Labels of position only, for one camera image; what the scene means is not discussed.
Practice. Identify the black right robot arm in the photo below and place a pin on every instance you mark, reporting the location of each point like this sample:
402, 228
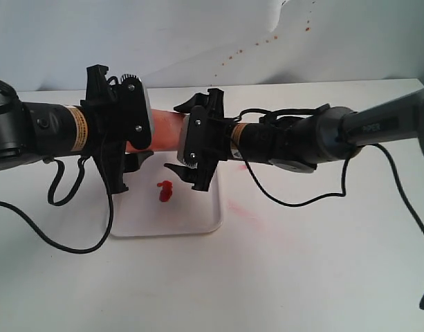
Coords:
297, 140

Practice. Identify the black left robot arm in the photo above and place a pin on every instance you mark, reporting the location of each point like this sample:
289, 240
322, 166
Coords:
34, 131

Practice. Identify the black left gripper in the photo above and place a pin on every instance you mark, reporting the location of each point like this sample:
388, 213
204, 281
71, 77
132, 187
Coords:
120, 112

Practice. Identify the red ketchup blob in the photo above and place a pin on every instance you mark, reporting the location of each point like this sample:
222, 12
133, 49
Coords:
166, 190

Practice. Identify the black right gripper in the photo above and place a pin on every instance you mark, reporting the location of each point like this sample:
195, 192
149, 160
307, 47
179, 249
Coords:
203, 140

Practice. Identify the ketchup squeeze bottle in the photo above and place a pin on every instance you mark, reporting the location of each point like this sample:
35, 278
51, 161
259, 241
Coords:
167, 131

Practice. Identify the white rectangular plastic tray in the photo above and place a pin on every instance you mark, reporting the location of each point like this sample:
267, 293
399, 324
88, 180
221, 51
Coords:
139, 212

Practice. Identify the white backdrop paper sheet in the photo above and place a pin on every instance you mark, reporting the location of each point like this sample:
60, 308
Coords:
47, 45

